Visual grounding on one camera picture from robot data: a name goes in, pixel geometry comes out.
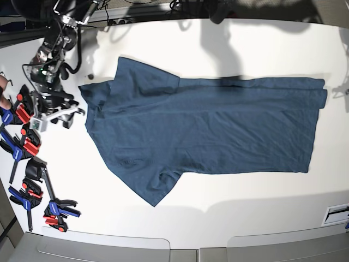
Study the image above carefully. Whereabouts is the grey chair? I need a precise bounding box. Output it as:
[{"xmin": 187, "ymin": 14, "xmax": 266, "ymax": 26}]
[
  {"xmin": 198, "ymin": 224, "xmax": 348, "ymax": 261},
  {"xmin": 8, "ymin": 227, "xmax": 197, "ymax": 262}
]

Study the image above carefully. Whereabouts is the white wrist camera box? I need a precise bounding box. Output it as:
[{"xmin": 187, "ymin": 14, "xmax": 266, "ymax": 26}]
[{"xmin": 29, "ymin": 117, "xmax": 49, "ymax": 132}]

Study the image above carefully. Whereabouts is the top blue red bar clamp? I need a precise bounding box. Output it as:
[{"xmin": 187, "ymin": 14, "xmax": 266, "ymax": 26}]
[{"xmin": 1, "ymin": 85, "xmax": 34, "ymax": 132}]

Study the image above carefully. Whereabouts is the left grey chair back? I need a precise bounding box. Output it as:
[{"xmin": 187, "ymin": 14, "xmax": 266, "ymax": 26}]
[{"xmin": 8, "ymin": 227, "xmax": 197, "ymax": 262}]

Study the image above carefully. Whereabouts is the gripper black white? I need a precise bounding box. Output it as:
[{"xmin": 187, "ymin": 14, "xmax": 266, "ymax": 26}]
[{"xmin": 31, "ymin": 91, "xmax": 85, "ymax": 129}]

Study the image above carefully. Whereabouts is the blue red bar clamp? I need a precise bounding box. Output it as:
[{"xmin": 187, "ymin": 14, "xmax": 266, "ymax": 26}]
[
  {"xmin": 1, "ymin": 123, "xmax": 41, "ymax": 184},
  {"xmin": 1, "ymin": 85, "xmax": 34, "ymax": 132},
  {"xmin": 26, "ymin": 158, "xmax": 81, "ymax": 232},
  {"xmin": 8, "ymin": 177, "xmax": 43, "ymax": 232}
]

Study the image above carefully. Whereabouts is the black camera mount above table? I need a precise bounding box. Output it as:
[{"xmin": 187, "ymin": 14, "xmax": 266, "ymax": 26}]
[{"xmin": 208, "ymin": 0, "xmax": 233, "ymax": 25}]

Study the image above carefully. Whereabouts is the right grey chair back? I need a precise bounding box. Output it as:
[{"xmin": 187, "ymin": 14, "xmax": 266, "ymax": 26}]
[{"xmin": 198, "ymin": 224, "xmax": 348, "ymax": 261}]

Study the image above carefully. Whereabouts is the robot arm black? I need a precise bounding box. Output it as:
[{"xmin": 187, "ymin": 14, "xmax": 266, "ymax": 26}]
[{"xmin": 22, "ymin": 1, "xmax": 101, "ymax": 132}]

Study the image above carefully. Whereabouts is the dark blue T-shirt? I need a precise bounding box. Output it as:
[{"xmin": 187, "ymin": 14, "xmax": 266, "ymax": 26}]
[{"xmin": 80, "ymin": 57, "xmax": 327, "ymax": 206}]

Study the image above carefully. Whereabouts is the white label card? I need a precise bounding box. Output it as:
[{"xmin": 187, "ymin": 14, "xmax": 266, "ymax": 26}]
[{"xmin": 322, "ymin": 204, "xmax": 348, "ymax": 227}]

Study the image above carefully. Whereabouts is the person hand at edge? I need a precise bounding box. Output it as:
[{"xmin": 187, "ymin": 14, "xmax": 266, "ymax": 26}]
[{"xmin": 0, "ymin": 75, "xmax": 11, "ymax": 110}]

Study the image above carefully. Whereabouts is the small metal hex key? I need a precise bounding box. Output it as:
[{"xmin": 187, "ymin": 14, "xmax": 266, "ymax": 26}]
[{"xmin": 0, "ymin": 72, "xmax": 13, "ymax": 88}]

